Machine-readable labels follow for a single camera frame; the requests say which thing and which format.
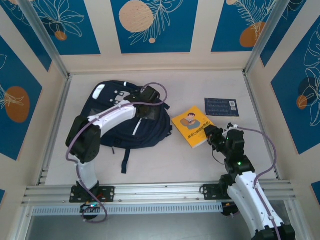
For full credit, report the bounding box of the yellow book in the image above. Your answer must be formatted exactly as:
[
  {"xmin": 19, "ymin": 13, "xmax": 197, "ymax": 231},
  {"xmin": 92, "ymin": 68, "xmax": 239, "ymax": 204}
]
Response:
[{"xmin": 171, "ymin": 105, "xmax": 216, "ymax": 150}]

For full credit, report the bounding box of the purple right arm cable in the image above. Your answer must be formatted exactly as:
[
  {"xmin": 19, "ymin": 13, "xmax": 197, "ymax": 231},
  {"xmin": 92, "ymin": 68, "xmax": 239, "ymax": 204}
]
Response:
[{"xmin": 234, "ymin": 126, "xmax": 282, "ymax": 240}]

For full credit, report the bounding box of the aluminium side rail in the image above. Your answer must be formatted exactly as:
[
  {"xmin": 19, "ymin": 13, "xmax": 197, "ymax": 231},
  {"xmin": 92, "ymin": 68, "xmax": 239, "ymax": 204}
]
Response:
[
  {"xmin": 241, "ymin": 69, "xmax": 281, "ymax": 181},
  {"xmin": 37, "ymin": 74, "xmax": 74, "ymax": 186}
]

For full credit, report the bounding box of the small circuit board with LED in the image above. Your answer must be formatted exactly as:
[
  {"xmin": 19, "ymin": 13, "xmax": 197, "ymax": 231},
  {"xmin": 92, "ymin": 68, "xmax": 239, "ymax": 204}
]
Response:
[
  {"xmin": 79, "ymin": 202, "xmax": 103, "ymax": 214},
  {"xmin": 221, "ymin": 201, "xmax": 241, "ymax": 217}
]

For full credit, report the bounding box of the dark blue notebook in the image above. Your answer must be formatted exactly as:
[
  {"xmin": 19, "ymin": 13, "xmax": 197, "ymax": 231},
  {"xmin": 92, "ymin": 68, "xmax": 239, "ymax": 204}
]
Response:
[{"xmin": 204, "ymin": 97, "xmax": 240, "ymax": 118}]

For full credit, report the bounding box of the white slotted cable duct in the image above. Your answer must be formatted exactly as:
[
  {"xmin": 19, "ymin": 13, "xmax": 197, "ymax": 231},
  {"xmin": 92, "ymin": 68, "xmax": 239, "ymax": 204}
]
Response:
[{"xmin": 31, "ymin": 202, "xmax": 224, "ymax": 217}]

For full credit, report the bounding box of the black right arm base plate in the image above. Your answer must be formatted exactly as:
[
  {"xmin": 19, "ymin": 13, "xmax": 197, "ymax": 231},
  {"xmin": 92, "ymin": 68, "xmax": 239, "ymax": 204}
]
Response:
[{"xmin": 199, "ymin": 183, "xmax": 223, "ymax": 201}]

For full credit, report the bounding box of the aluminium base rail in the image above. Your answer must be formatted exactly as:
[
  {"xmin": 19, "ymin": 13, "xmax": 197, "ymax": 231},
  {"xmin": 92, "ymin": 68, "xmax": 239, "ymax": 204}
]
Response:
[{"xmin": 21, "ymin": 180, "xmax": 298, "ymax": 206}]

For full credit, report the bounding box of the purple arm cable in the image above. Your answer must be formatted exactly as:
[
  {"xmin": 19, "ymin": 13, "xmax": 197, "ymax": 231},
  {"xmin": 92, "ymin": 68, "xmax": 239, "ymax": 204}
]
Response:
[
  {"xmin": 65, "ymin": 82, "xmax": 169, "ymax": 223},
  {"xmin": 234, "ymin": 126, "xmax": 282, "ymax": 240}
]

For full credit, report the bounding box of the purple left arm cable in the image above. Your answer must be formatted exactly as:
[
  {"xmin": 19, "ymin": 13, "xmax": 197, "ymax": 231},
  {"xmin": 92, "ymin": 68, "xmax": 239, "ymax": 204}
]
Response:
[{"xmin": 65, "ymin": 82, "xmax": 169, "ymax": 223}]

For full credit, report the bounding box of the navy blue backpack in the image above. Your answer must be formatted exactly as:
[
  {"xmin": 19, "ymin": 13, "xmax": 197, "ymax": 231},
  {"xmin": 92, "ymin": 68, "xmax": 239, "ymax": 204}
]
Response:
[{"xmin": 86, "ymin": 79, "xmax": 174, "ymax": 175}]

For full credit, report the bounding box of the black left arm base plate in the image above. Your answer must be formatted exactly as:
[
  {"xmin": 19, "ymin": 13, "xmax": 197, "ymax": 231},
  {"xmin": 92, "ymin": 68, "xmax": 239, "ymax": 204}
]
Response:
[{"xmin": 69, "ymin": 185, "xmax": 116, "ymax": 203}]

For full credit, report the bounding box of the aluminium frame post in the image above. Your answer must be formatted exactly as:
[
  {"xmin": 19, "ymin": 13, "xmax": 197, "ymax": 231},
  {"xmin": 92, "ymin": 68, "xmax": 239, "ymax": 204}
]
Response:
[
  {"xmin": 18, "ymin": 0, "xmax": 72, "ymax": 79},
  {"xmin": 243, "ymin": 0, "xmax": 293, "ymax": 76}
]

